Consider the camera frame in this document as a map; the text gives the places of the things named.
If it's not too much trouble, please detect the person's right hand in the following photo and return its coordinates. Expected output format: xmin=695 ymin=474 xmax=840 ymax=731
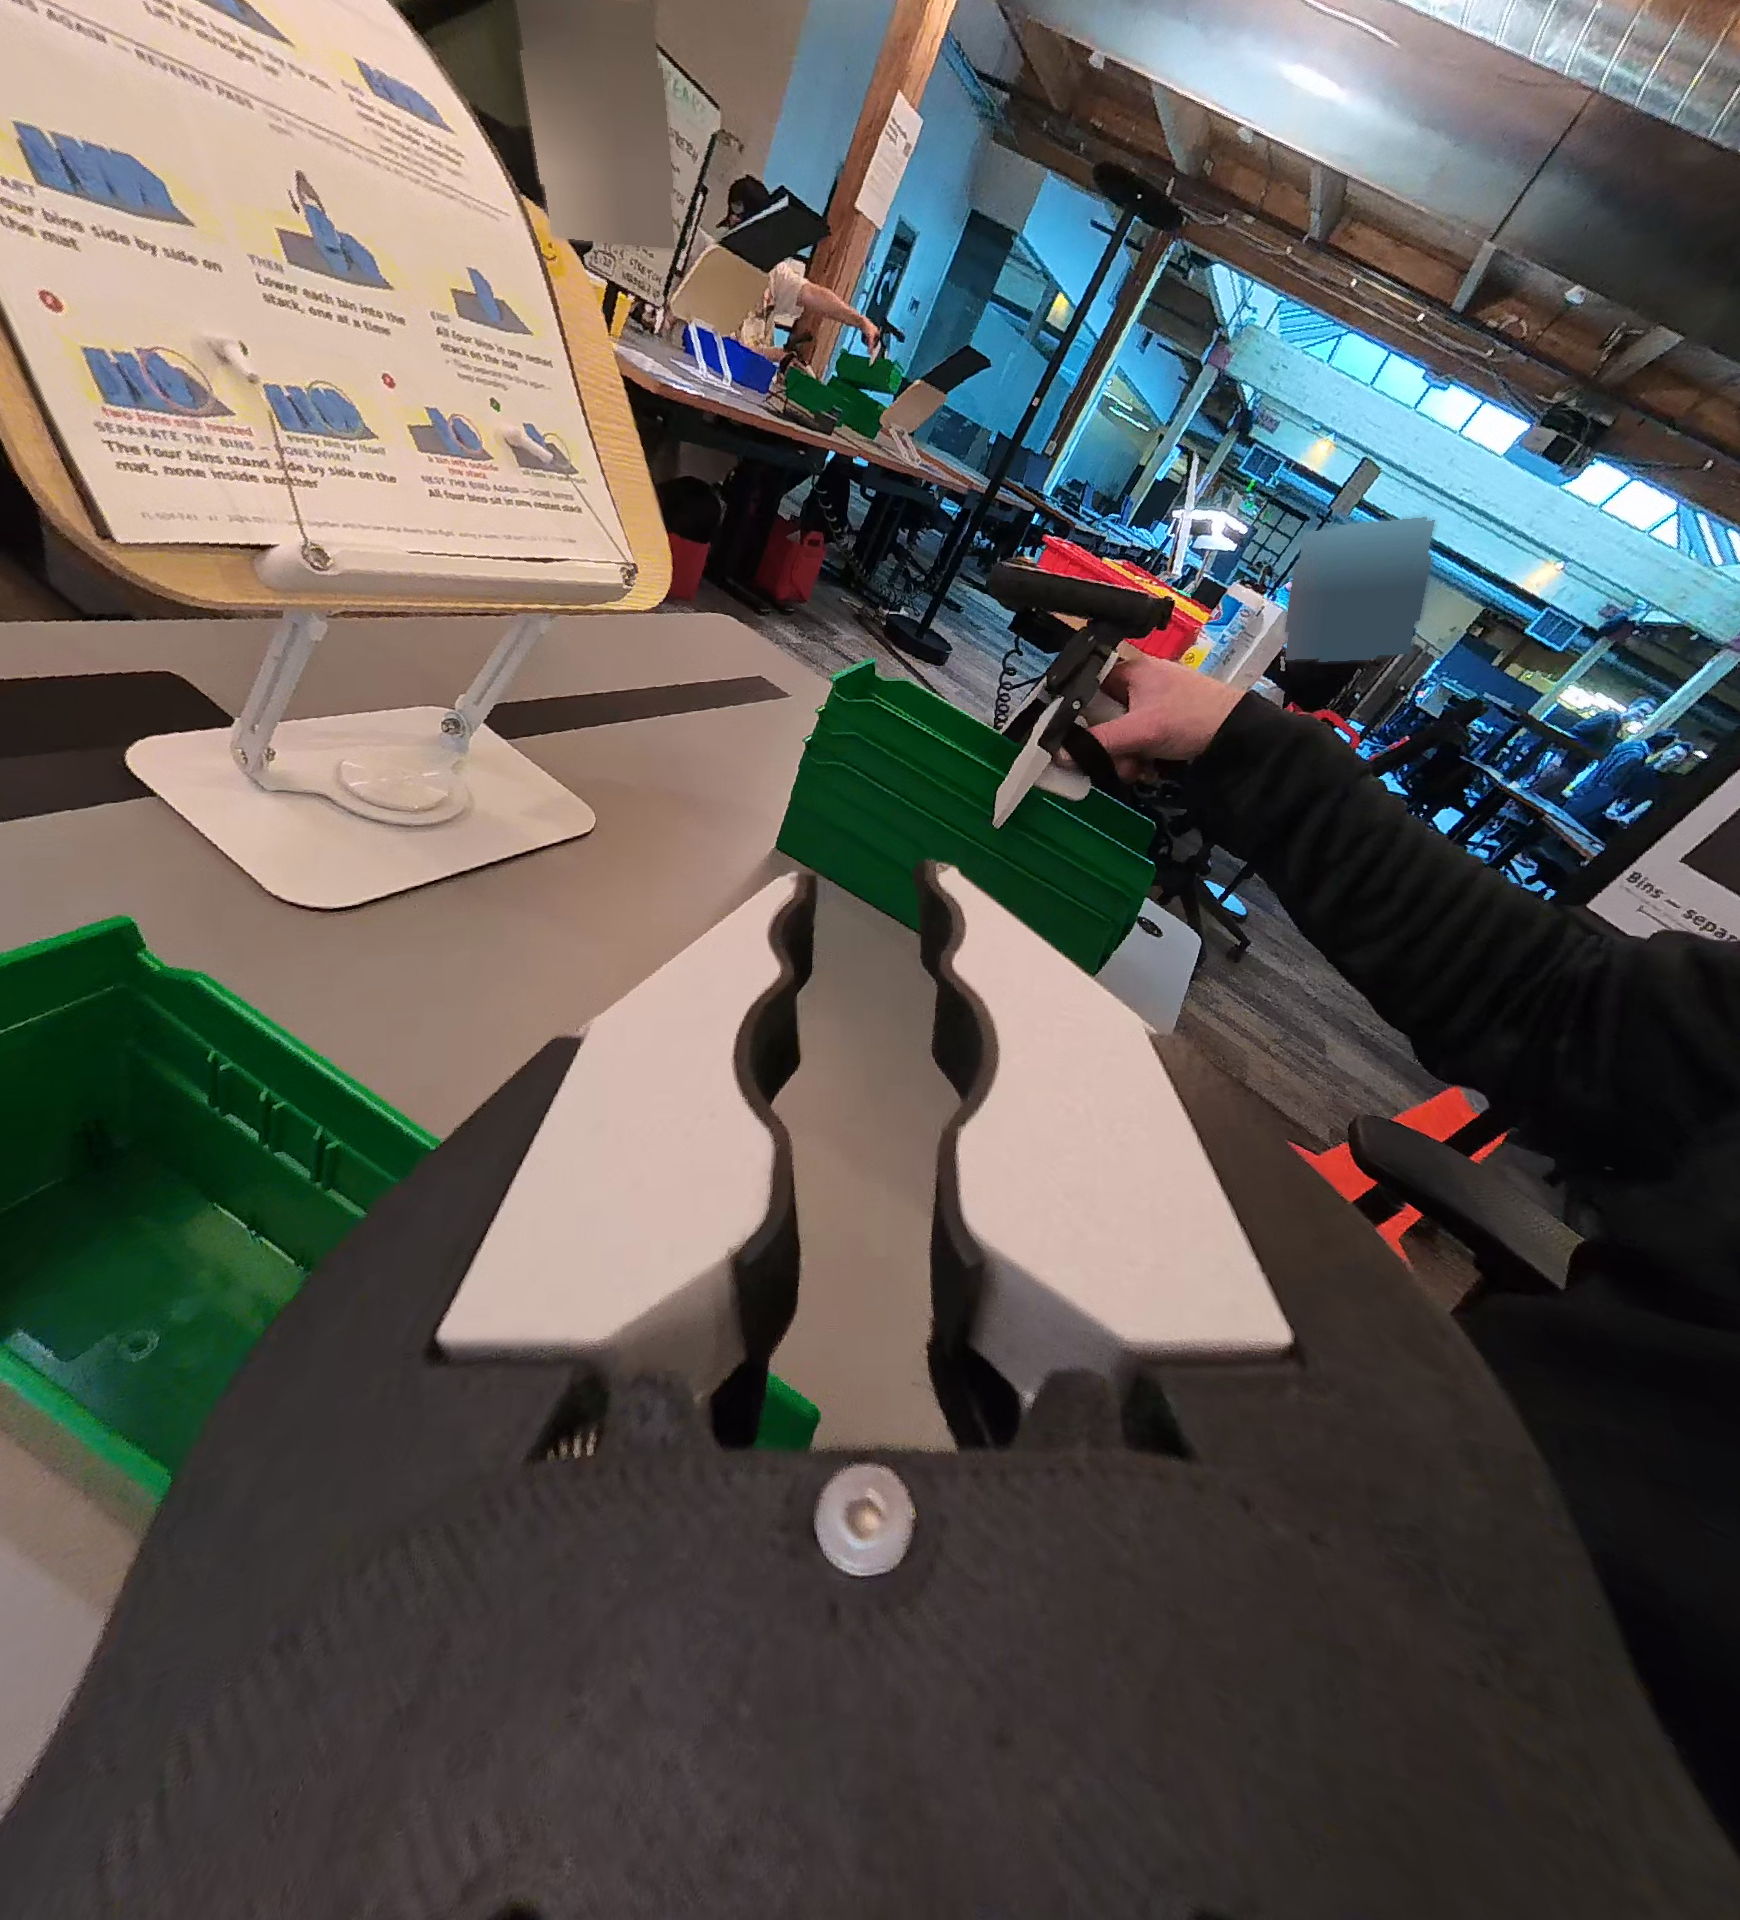
xmin=1088 ymin=648 xmax=1251 ymax=785

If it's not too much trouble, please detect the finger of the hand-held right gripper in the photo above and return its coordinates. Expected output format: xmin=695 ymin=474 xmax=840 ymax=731
xmin=989 ymin=714 xmax=1098 ymax=829

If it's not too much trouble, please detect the white carton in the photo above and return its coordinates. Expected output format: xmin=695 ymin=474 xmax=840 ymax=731
xmin=1217 ymin=582 xmax=1290 ymax=683

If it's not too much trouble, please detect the orange striped object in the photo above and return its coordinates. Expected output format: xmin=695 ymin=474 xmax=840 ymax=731
xmin=1287 ymin=1087 xmax=1506 ymax=1265

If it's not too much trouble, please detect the red plastic tray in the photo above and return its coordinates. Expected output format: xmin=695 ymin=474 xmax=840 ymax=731
xmin=1035 ymin=534 xmax=1214 ymax=665

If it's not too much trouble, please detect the red bag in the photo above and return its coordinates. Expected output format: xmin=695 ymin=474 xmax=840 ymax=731
xmin=662 ymin=478 xmax=722 ymax=606
xmin=754 ymin=509 xmax=830 ymax=606

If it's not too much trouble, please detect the silver ventilation duct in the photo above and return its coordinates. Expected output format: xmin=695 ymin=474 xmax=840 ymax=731
xmin=1007 ymin=0 xmax=1740 ymax=405

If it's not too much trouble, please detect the printed instruction sheet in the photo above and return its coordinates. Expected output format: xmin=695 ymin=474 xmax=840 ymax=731
xmin=0 ymin=0 xmax=633 ymax=580

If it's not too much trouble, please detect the black and white tag poster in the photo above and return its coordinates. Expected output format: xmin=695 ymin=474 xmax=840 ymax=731
xmin=1584 ymin=682 xmax=1740 ymax=947

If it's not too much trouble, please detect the blue plastic bin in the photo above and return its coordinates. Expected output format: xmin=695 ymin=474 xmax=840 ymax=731
xmin=679 ymin=317 xmax=782 ymax=395

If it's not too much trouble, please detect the black floor lamp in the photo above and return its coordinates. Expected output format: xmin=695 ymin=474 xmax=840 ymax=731
xmin=886 ymin=160 xmax=1190 ymax=669

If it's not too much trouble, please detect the person's right forearm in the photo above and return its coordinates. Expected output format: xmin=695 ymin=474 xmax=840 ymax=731
xmin=1177 ymin=688 xmax=1740 ymax=1187

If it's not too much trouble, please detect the white paper notice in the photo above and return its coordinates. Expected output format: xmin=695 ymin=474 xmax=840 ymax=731
xmin=856 ymin=90 xmax=928 ymax=221

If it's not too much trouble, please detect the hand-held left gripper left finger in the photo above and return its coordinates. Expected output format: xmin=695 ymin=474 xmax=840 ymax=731
xmin=432 ymin=868 xmax=821 ymax=1417

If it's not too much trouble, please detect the black tape strip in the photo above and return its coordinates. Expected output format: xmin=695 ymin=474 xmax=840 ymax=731
xmin=0 ymin=670 xmax=789 ymax=838

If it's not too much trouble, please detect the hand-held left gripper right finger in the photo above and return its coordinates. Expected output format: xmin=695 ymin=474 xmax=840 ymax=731
xmin=917 ymin=858 xmax=1298 ymax=1411

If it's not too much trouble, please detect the black chair armrest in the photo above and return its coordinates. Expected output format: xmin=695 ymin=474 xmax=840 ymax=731
xmin=1346 ymin=1114 xmax=1590 ymax=1296

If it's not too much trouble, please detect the wooden support post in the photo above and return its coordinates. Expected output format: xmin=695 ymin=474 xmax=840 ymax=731
xmin=809 ymin=0 xmax=964 ymax=353

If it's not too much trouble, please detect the long wooden work table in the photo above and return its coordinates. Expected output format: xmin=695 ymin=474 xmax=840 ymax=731
xmin=615 ymin=322 xmax=1098 ymax=602

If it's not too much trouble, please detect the white notice board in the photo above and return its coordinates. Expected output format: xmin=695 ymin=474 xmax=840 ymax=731
xmin=585 ymin=45 xmax=725 ymax=302

